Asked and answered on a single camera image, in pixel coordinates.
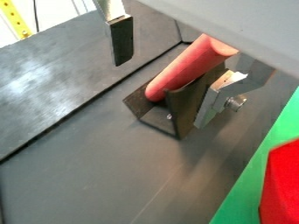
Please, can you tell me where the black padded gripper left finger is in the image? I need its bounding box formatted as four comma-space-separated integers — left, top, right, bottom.
92, 0, 135, 67

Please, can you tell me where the red oval rod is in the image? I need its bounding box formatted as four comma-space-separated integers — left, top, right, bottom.
144, 34, 239, 102

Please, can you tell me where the red square block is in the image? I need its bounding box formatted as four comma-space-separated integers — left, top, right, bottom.
259, 138, 299, 224

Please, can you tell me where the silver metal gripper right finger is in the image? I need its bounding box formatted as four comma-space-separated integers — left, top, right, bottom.
193, 53, 275, 129

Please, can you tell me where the yellow perforated frame bar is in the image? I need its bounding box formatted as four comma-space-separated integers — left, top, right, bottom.
0, 0, 32, 39

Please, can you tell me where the black L-shaped fixture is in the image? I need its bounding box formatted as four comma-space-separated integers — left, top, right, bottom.
122, 63, 228, 139

